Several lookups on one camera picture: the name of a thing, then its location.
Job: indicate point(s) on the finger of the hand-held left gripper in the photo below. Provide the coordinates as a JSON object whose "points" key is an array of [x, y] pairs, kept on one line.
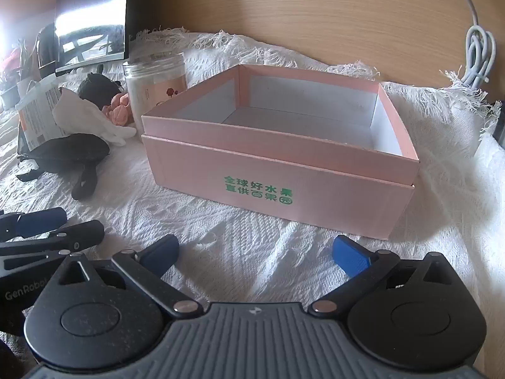
{"points": [[39, 221], [79, 235]]}

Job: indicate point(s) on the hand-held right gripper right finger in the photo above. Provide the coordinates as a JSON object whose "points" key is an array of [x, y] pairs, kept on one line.
{"points": [[351, 256]]}

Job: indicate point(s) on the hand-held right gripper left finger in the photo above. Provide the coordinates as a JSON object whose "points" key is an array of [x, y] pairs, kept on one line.
{"points": [[159, 250]]}

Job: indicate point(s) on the pink cardboard box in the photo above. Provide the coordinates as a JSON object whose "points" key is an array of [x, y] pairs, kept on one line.
{"points": [[189, 166]]}

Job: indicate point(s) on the pink soft cloth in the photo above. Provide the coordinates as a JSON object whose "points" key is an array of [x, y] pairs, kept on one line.
{"points": [[118, 112]]}

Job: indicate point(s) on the black soft toy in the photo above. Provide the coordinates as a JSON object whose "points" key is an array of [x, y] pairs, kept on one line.
{"points": [[98, 87]]}

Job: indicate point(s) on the white fringed blanket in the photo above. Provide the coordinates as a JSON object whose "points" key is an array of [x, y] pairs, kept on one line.
{"points": [[236, 241]]}

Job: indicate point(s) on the white printed paper packet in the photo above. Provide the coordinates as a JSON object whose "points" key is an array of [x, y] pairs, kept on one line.
{"points": [[39, 114]]}

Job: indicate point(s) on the white cloth glove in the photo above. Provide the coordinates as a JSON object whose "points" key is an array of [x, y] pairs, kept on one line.
{"points": [[77, 114]]}

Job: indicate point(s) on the open clear glass jar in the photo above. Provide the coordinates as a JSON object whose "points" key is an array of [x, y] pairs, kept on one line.
{"points": [[156, 87]]}

